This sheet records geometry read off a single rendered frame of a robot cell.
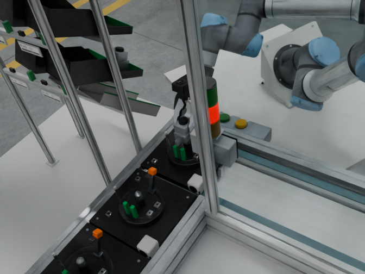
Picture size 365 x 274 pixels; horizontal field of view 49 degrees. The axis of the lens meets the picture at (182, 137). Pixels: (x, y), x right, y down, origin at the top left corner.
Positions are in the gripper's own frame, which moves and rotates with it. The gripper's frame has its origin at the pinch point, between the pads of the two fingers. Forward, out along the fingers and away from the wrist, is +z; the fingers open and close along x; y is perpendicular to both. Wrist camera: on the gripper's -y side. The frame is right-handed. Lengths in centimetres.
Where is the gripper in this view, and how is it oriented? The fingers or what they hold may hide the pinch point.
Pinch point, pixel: (182, 125)
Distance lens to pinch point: 126.8
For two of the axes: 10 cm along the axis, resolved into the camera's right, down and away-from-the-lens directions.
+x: -8.1, -3.2, 4.8
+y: 5.2, -0.4, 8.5
